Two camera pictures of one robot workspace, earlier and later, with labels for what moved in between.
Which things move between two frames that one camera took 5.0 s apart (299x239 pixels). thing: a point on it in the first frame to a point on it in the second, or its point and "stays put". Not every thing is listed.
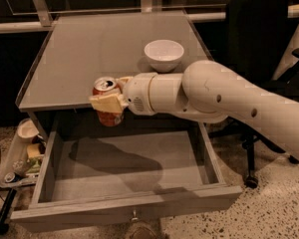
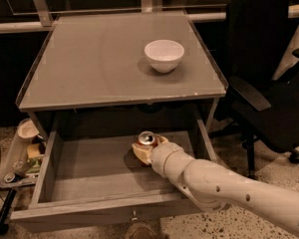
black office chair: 256,22 stays put
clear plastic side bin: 25,160 stays put
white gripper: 138,93 to 161,156
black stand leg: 2,223 stays put
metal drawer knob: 135,218 stays put
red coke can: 104,87 to 148,137
